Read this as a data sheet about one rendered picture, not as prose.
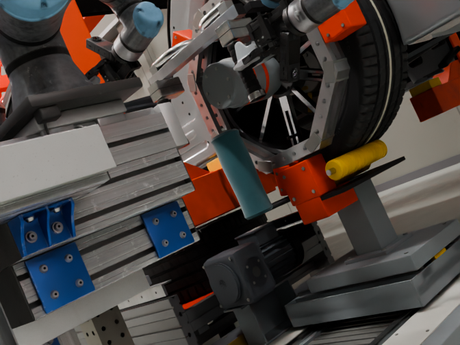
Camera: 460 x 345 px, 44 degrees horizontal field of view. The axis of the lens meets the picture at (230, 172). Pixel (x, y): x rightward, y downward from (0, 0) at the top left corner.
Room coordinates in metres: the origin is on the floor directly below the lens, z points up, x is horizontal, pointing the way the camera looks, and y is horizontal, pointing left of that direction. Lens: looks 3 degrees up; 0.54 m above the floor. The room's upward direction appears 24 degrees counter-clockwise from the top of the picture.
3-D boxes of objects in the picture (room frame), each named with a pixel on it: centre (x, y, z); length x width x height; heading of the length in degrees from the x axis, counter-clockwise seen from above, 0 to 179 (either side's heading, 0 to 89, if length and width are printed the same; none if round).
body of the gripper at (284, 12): (1.26, -0.23, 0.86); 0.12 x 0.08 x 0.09; 43
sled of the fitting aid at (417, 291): (1.80, -0.28, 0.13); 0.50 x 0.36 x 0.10; 42
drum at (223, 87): (1.59, -0.14, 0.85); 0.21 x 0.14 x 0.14; 132
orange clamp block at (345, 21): (1.41, -0.41, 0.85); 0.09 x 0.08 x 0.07; 42
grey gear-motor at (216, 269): (1.95, 0.01, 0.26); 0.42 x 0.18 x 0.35; 132
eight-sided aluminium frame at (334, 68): (1.64, -0.20, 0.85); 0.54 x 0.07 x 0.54; 42
